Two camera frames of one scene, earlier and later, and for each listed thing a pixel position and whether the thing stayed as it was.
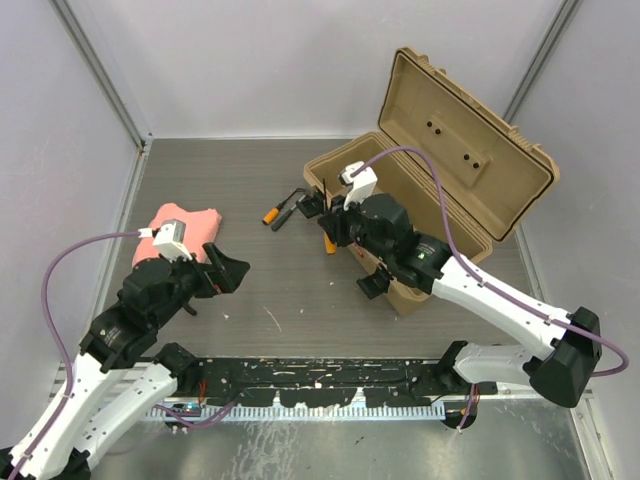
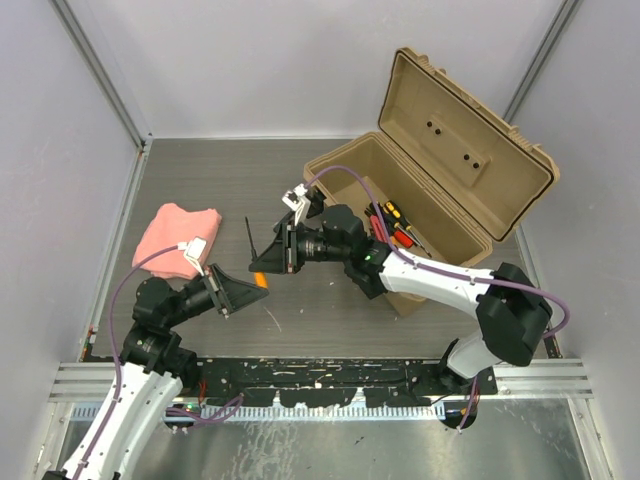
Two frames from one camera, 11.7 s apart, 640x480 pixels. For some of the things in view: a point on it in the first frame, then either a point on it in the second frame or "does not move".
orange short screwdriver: [270, 215] → [260, 278]
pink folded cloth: [200, 228] does not move
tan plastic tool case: [470, 177] does not move
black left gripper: [228, 272] → [234, 293]
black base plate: [324, 381] does not move
